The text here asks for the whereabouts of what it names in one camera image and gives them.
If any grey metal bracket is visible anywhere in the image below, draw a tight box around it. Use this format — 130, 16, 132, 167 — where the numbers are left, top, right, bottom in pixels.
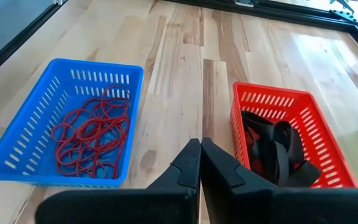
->
234, 0, 257, 7

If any black rubber band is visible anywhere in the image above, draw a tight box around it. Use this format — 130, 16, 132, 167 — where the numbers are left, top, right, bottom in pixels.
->
261, 120, 306, 187
286, 160, 323, 188
241, 110, 276, 147

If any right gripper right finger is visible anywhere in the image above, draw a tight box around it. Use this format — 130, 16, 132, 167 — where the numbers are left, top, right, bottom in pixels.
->
200, 136, 358, 224

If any black aluminium table frame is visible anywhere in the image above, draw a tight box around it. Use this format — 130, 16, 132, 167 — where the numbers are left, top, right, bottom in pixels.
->
0, 0, 358, 85

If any red rubber bands heap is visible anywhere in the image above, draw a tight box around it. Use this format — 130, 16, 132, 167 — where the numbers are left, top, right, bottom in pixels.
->
50, 84, 132, 180

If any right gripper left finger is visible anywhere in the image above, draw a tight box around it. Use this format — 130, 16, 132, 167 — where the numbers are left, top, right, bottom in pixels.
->
34, 138, 202, 224

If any blue plastic basket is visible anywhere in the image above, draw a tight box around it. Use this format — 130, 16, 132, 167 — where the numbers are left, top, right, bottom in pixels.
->
0, 58, 145, 190

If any red plastic basket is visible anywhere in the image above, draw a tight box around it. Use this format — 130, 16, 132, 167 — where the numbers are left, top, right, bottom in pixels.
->
229, 82, 358, 189

